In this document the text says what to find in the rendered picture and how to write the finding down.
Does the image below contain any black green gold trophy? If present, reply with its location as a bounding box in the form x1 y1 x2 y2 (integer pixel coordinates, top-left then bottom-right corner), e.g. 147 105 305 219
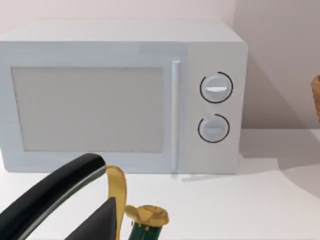
0 152 170 240

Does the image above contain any woven brown basket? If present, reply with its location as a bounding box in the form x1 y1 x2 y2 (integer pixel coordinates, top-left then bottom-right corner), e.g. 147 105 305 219
311 74 320 124

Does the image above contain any large round microwave knob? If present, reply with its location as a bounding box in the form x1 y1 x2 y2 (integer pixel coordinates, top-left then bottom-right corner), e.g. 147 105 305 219
199 71 234 104

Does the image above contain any pale microwave door handle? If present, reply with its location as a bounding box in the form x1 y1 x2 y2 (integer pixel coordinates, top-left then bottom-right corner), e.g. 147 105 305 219
170 59 182 174

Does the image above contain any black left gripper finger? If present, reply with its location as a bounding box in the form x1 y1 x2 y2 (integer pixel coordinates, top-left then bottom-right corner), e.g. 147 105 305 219
64 196 118 240

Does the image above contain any small round microwave knob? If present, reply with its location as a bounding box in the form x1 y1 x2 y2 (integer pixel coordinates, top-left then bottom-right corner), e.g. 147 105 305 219
197 113 231 144

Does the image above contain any pale microwave oven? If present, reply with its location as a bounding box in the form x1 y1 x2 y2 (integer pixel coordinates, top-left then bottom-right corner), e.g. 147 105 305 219
0 19 249 176

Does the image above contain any pale microwave door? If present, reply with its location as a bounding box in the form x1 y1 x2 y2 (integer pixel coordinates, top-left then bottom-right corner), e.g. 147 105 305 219
0 41 188 174

